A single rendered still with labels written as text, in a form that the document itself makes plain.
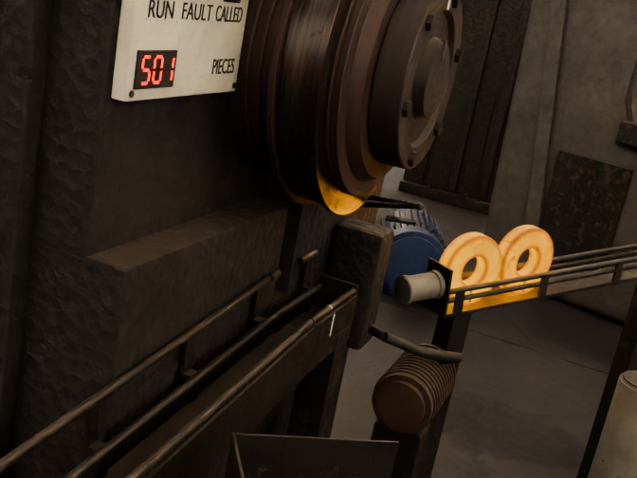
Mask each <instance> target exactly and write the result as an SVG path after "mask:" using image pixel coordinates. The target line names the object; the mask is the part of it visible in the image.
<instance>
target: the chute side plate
mask: <svg viewBox="0 0 637 478"><path fill-rule="evenodd" d="M357 296H358V295H354V296H353V297H352V298H351V299H349V300H348V301H346V302H345V303H343V304H342V305H341V306H339V307H338V308H337V309H335V310H334V311H332V312H331V313H330V314H328V315H327V316H326V317H324V318H323V319H322V320H321V321H319V322H317V323H316V324H315V325H314V326H312V327H311V328H310V329H309V330H308V331H307V332H306V333H305V334H304V335H303V336H301V337H300V338H299V339H298V340H297V341H295V342H294V343H293V344H292V345H291V346H290V347H289V348H288V349H287V350H285V351H284V352H283V353H282V354H281V355H280V356H279V357H278V358H276V359H275V360H274V361H273V362H272V363H271V364H270V365H269V366H267V367H266V368H265V369H264V370H263V371H262V372H261V373H260V374H259V375H257V376H256V377H255V378H254V379H253V380H252V381H251V382H250V383H248V384H247V385H246V386H245V388H244V389H243V390H242V391H241V392H240V393H239V394H237V395H236V396H235V397H234V398H232V399H231V400H230V401H229V402H228V403H227V404H226V405H225V406H224V407H223V408H221V409H220V410H219V411H218V412H217V413H216V414H215V415H213V416H212V417H211V418H210V419H209V420H208V421H207V422H206V423H205V424H203V425H202V426H201V427H200V428H199V429H198V430H197V431H196V432H194V433H193V434H192V435H191V436H190V437H189V438H188V439H187V440H185V441H184V442H183V443H182V444H181V445H180V446H179V447H178V448H177V449H175V450H174V451H173V452H172V453H171V454H170V455H169V456H167V457H166V458H165V459H164V460H163V461H162V462H161V463H160V464H159V465H158V466H157V467H156V468H155V469H153V470H152V471H151V472H150V473H148V474H147V475H146V476H145V477H144V478H204V477H205V476H206V475H207V474H208V473H209V472H210V471H211V470H212V469H213V468H214V467H215V466H216V465H217V464H218V463H219V462H220V461H221V460H222V459H223V458H224V457H225V456H226V455H227V454H228V450H229V444H230V438H231V434H232V433H233V432H239V433H249V432H250V431H251V430H252V429H253V428H254V427H255V426H256V425H257V424H258V423H259V422H260V421H261V420H262V419H263V418H264V417H265V416H266V415H267V414H268V413H269V412H270V411H271V410H272V409H273V408H274V407H275V406H276V405H277V404H278V403H279V402H280V401H281V400H282V399H283V398H284V397H285V396H286V395H287V394H288V393H289V392H290V391H291V390H292V389H293V388H294V387H295V386H296V385H297V384H298V383H299V382H300V381H301V380H302V379H303V378H304V377H305V376H306V375H307V374H308V373H309V372H310V371H311V370H313V369H314V368H315V367H316V366H317V365H318V364H320V363H321V362H322V361H323V360H324V359H325V358H327V357H328V356H329V355H330V354H331V353H332V352H334V351H335V347H336V342H337V335H338V334H339V333H340V332H341V331H342V330H344V329H345V328H346V327H347V326H348V325H350V329H349V334H348V338H349V337H350V333H351V328H352V323H353V318H354V314H355V306H356V301H357ZM334 314H335V319H334V324H333V329H332V334H331V336H330V331H331V326H332V321H333V317H334Z"/></svg>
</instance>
